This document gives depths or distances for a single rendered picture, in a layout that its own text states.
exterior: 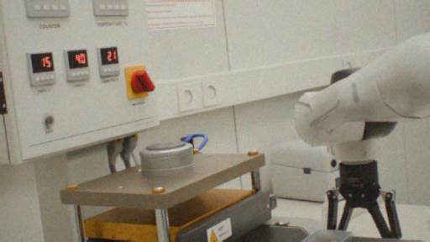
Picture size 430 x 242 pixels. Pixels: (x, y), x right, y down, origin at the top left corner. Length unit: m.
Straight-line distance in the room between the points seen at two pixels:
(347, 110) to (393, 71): 0.13
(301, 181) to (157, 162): 1.11
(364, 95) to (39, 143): 0.47
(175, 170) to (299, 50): 1.43
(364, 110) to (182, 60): 0.92
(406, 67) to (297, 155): 1.14
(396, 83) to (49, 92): 0.49
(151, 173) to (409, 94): 0.37
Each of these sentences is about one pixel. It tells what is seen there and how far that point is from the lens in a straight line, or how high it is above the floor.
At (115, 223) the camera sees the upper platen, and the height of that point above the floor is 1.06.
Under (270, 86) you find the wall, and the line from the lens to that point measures 2.07.
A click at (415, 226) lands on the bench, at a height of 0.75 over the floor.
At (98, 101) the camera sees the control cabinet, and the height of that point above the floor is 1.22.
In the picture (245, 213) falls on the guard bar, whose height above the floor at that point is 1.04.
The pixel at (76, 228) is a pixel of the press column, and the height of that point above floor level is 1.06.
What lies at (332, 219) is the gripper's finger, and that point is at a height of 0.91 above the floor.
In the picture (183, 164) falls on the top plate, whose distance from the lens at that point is 0.94.
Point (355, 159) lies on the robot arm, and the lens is 1.28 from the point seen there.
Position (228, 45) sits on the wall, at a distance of 2.00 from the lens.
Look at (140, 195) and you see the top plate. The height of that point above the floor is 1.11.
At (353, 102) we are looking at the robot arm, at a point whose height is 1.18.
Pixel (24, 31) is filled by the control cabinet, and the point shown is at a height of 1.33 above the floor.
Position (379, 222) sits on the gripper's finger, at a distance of 1.33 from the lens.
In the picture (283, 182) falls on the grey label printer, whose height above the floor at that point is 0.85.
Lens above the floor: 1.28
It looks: 6 degrees down
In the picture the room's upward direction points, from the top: 6 degrees counter-clockwise
